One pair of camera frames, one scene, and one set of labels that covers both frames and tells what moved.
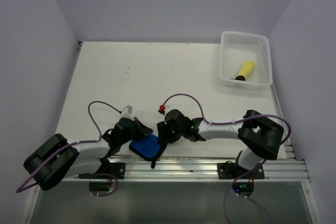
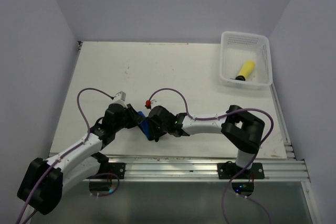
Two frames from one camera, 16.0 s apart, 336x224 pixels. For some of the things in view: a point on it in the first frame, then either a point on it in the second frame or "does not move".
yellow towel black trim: x=248 y=67 does not move
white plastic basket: x=235 y=50 does not move
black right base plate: x=230 y=170 does not move
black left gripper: x=142 y=129 -> x=135 y=118
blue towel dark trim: x=148 y=147 -> x=144 y=125
